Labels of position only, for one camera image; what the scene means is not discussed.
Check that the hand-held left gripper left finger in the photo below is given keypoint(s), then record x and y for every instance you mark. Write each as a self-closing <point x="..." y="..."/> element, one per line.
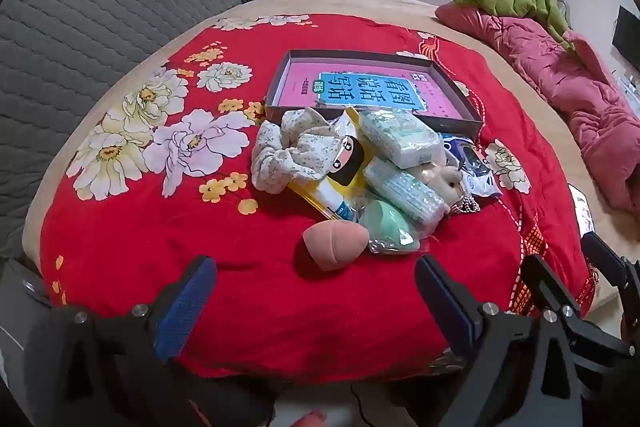
<point x="186" y="302"/>

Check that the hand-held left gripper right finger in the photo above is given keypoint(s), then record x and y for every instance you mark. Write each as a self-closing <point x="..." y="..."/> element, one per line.
<point x="447" y="307"/>

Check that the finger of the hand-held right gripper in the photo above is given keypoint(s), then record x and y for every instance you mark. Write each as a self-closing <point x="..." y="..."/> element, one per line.
<point x="555" y="292"/>
<point x="607" y="262"/>

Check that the green makeup sponge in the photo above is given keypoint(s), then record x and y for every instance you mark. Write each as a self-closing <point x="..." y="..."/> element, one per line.
<point x="390" y="227"/>

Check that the green tissue pack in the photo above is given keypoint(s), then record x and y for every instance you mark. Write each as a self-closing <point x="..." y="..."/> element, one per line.
<point x="405" y="192"/>
<point x="400" y="137"/>

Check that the beige plush toy pink bow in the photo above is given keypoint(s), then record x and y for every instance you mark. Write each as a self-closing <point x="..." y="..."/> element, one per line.
<point x="447" y="179"/>

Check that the pink makeup sponge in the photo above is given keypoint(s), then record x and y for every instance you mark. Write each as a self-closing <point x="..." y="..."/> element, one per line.
<point x="332" y="247"/>

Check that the blue and white packet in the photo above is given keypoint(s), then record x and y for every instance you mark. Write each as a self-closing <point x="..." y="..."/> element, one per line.
<point x="475" y="172"/>

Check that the white floral scrunchie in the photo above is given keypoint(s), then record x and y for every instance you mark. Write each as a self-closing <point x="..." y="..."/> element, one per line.
<point x="280" y="157"/>

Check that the grey cardboard box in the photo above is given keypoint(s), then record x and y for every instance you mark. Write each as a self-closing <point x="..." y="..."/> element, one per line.
<point x="310" y="58"/>

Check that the red floral blanket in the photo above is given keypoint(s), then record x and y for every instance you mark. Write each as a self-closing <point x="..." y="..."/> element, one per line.
<point x="225" y="217"/>

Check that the pink quilt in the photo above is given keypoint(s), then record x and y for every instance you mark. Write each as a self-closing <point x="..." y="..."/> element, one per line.
<point x="550" y="72"/>

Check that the black television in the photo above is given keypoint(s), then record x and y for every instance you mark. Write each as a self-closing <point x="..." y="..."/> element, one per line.
<point x="627" y="37"/>

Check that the pink and blue book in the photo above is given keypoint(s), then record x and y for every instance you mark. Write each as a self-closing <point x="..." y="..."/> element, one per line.
<point x="350" y="89"/>

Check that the grey quilted headboard cover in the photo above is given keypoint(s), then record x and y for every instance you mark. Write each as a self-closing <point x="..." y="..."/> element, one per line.
<point x="100" y="7"/>

